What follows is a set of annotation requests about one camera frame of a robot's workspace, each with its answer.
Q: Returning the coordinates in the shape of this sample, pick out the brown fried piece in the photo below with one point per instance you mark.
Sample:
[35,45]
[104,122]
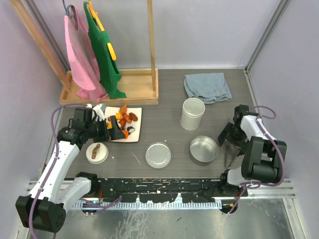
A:
[133,117]

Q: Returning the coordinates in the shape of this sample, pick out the green apron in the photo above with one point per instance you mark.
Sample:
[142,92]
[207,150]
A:
[109,72]

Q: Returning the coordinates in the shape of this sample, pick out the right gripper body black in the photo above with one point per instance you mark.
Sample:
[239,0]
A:
[239,135]

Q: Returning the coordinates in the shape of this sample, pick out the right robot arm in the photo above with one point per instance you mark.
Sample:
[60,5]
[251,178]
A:
[264,156]

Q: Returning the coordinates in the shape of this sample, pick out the metal tongs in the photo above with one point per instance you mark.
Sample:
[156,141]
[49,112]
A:
[230,154]

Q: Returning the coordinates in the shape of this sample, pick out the grey hanger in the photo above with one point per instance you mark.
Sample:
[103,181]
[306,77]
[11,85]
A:
[70,12]

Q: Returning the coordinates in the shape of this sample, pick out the wooden clothes rack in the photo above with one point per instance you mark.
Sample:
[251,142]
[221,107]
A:
[140,85]

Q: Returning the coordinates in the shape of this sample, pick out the blue cloth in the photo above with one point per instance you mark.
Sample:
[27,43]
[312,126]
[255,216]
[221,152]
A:
[208,87]

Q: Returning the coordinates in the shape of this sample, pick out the orange shrimp piece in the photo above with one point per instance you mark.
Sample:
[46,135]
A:
[123,109]

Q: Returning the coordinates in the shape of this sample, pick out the salmon nigiri toy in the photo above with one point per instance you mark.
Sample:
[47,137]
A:
[126,133]

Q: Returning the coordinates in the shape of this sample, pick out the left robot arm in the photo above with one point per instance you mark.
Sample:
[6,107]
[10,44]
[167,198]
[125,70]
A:
[46,206]

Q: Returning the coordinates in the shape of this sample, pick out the white cylindrical container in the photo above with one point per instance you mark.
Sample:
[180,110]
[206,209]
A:
[192,112]

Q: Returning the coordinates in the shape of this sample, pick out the white lid brown handle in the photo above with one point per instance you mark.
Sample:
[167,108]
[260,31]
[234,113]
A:
[97,153]

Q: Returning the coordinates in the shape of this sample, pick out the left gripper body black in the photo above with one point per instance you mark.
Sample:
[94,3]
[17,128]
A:
[98,130]

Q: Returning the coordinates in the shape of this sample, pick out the pink apron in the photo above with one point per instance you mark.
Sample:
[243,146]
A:
[82,61]

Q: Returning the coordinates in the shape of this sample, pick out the yellow hanger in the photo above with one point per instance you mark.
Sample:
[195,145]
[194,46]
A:
[100,26]

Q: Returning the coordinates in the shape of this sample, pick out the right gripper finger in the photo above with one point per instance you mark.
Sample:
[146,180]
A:
[227,131]
[242,149]

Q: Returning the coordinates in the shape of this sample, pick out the round metal tin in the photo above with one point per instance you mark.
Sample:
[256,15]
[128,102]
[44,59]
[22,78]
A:
[204,149]

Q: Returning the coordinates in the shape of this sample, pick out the white square plate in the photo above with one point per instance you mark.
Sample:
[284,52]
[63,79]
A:
[133,137]

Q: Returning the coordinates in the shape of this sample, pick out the round metal tin lid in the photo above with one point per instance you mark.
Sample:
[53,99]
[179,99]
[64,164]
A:
[158,155]

